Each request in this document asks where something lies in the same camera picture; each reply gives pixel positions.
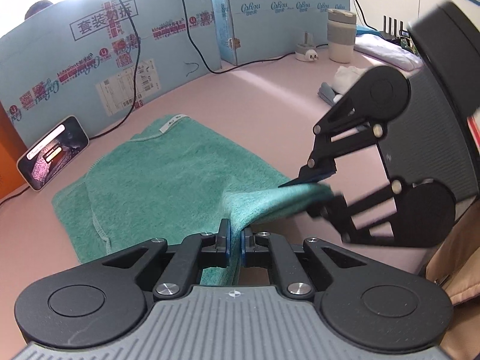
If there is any black cable with plug end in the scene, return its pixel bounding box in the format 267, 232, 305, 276
0, 189, 31, 206

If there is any thin black cable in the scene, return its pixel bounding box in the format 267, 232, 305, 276
347, 0, 380, 33

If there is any blue sweater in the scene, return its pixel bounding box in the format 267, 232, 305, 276
318, 82, 340, 104

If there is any plain light blue cardboard box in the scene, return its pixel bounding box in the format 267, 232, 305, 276
208, 0, 351, 65

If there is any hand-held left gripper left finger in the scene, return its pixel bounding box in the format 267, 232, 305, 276
101, 218, 232, 301

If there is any green terry towel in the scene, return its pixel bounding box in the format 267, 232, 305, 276
52, 113, 334, 286

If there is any white soft package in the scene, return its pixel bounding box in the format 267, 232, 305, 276
354, 34, 422, 71

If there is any white smartphone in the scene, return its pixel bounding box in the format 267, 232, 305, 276
17, 115, 91, 191

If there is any orange cardboard box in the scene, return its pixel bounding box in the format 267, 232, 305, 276
0, 104, 23, 201

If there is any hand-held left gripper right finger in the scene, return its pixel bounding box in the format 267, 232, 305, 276
240, 229, 370, 302

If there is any black router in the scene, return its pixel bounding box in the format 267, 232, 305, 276
382, 15, 411, 42

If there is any white plug adapter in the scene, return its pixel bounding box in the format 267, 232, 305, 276
295, 32, 319, 62

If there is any labelled light blue cardboard box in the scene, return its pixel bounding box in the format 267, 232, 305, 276
0, 0, 222, 147

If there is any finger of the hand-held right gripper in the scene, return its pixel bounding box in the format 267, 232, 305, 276
307, 181, 404, 247
278, 89, 384, 188

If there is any white polo shirt black collar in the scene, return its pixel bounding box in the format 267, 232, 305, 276
333, 65, 370, 95

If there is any white tumbler grey sleeve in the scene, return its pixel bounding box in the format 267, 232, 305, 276
327, 8, 357, 63

